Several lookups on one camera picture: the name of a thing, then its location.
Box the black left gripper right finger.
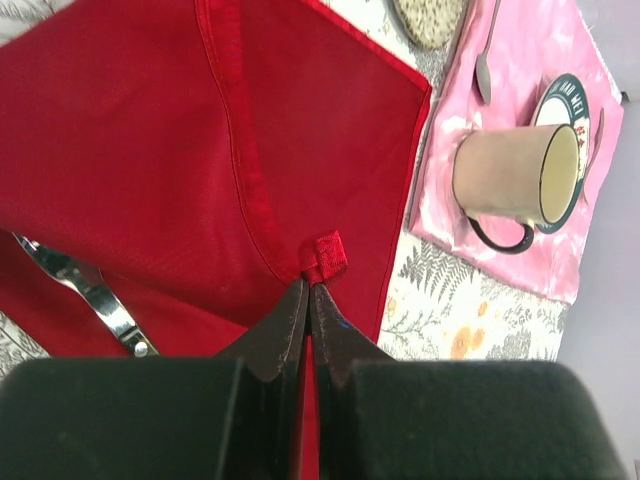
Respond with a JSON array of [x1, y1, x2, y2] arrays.
[[308, 285, 625, 479]]

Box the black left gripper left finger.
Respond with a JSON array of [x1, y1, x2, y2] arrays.
[[1, 280, 310, 479]]

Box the silver fork black handle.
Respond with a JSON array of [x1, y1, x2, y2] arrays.
[[13, 233, 159, 358]]

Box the red cloth napkin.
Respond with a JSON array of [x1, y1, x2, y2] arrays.
[[1, 1, 432, 479]]

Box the cream enamel mug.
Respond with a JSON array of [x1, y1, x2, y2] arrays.
[[452, 124, 580, 255]]

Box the white plate blue rim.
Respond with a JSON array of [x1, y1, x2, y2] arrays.
[[532, 73, 594, 236]]

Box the silver spoon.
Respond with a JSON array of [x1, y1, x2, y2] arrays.
[[474, 0, 501, 105]]

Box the pink placemat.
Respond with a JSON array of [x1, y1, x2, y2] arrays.
[[410, 1, 623, 304]]

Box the speckled round coaster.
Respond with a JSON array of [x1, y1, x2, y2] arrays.
[[392, 0, 468, 50]]

